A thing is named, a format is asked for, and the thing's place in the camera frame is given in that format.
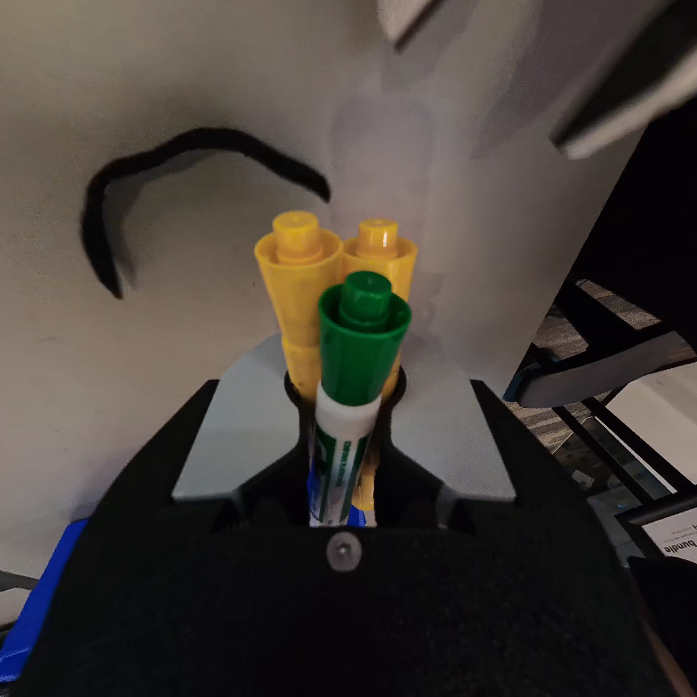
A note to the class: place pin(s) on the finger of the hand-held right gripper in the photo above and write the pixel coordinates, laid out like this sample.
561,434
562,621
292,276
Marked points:
610,130
400,16

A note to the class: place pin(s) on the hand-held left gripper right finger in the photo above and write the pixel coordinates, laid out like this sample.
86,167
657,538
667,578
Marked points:
452,435

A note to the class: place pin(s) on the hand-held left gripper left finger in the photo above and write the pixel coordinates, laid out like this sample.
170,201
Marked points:
234,435

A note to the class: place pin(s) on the green whiteboard marker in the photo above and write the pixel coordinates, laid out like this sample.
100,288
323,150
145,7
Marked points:
356,354

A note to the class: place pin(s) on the yellow highlighter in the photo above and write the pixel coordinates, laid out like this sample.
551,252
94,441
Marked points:
294,294
381,256

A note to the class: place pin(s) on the black pipe cleaner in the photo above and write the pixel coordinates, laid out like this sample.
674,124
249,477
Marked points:
207,137

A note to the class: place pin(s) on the white desk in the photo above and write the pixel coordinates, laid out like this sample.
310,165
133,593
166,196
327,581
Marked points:
163,354

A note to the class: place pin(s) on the white printed paper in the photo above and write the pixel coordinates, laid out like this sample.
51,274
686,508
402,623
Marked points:
675,536

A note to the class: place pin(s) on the blue box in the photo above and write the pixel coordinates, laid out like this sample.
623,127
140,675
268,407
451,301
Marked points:
32,626

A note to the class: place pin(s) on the person's leg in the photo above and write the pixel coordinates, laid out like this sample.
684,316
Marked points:
680,675

